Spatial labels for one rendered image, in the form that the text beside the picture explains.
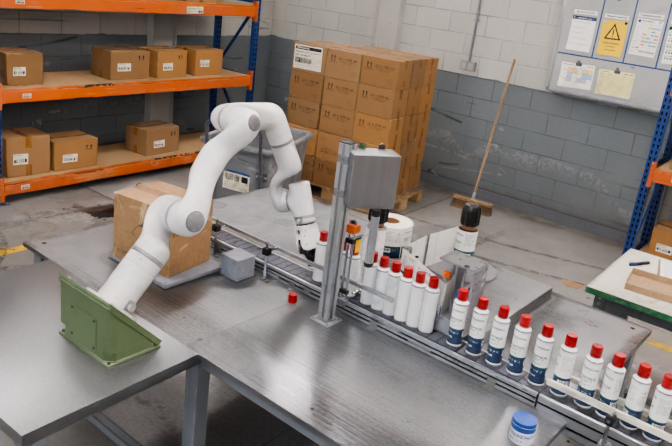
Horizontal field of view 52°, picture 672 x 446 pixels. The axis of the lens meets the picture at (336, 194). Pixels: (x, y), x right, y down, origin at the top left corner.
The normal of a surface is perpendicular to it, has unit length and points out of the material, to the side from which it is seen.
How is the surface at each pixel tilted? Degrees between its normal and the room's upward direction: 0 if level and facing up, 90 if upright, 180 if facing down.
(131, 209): 90
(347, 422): 0
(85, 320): 90
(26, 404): 0
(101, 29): 90
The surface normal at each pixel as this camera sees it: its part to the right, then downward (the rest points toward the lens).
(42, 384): 0.12, -0.95
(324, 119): -0.53, 0.20
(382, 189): 0.26, 0.33
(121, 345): 0.77, 0.28
